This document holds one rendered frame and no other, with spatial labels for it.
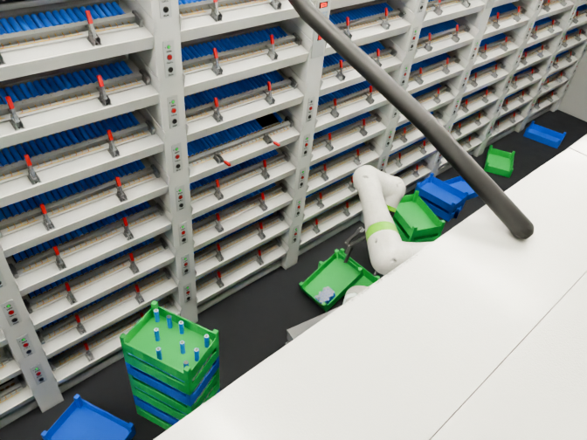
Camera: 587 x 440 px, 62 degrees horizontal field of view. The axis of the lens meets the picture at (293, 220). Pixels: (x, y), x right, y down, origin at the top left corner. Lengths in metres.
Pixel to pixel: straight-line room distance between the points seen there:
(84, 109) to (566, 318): 1.46
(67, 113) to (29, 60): 0.20
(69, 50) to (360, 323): 1.30
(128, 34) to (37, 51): 0.27
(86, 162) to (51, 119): 0.21
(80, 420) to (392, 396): 2.09
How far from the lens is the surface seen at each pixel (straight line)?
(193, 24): 1.79
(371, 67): 0.70
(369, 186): 1.90
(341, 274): 2.82
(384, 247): 1.66
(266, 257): 2.76
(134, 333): 2.03
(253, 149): 2.19
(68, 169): 1.78
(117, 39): 1.67
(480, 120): 4.13
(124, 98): 1.75
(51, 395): 2.46
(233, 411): 0.43
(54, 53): 1.60
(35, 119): 1.67
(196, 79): 1.86
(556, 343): 0.56
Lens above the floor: 2.10
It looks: 40 degrees down
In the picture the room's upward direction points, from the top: 7 degrees clockwise
